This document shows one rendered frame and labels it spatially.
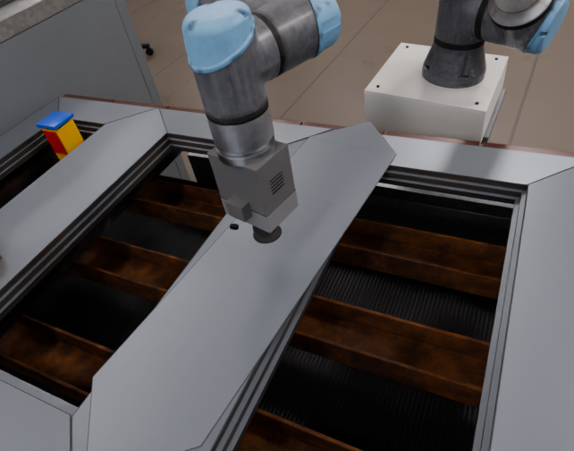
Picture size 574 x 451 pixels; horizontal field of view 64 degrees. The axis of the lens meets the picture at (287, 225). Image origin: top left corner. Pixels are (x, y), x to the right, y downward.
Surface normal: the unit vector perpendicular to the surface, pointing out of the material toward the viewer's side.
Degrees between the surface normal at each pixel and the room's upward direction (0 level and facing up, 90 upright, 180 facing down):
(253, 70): 90
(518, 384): 0
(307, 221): 0
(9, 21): 90
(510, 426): 0
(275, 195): 90
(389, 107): 90
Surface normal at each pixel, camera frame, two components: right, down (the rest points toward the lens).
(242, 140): 0.11, 0.67
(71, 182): -0.15, -0.72
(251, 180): -0.61, 0.61
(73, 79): 0.90, 0.19
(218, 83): -0.18, 0.70
